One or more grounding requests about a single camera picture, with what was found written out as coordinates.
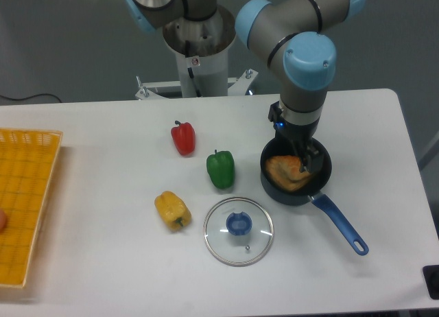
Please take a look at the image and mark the black cable on floor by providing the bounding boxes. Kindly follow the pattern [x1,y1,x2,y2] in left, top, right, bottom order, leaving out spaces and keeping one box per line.
[0,93,64,104]

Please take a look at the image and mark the orange object in basket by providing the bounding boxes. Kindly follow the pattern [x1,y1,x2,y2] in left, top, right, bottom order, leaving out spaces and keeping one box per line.
[0,209,8,231]

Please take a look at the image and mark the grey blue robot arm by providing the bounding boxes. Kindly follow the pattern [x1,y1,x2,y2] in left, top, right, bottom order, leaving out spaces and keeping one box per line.
[124,0,366,173]

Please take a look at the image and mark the green bell pepper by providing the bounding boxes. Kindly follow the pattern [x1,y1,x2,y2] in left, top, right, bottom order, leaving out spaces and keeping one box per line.
[206,150,235,189]

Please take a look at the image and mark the black device at table edge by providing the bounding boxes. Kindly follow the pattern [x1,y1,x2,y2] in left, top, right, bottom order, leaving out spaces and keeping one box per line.
[423,265,439,300]

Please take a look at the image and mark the baked pastry turnover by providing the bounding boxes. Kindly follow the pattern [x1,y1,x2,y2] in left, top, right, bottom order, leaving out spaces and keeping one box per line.
[264,155,314,192]

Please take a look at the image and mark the dark pot with blue handle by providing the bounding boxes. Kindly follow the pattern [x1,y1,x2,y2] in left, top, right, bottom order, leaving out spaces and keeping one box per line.
[260,138,369,256]

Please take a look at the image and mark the yellow wicker basket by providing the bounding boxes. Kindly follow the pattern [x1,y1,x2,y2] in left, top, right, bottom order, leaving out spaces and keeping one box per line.
[1,128,63,288]

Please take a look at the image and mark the glass lid with blue knob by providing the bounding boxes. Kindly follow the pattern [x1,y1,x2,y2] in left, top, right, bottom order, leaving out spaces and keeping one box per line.
[203,197,274,267]

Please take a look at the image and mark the red bell pepper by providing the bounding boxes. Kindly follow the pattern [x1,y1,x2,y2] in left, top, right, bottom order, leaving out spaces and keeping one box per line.
[171,120,195,156]

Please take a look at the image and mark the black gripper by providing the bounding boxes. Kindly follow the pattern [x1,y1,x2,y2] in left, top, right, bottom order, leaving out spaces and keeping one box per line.
[268,102,324,174]

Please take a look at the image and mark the yellow bell pepper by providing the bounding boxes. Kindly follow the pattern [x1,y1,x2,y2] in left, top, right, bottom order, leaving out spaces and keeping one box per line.
[154,191,192,231]

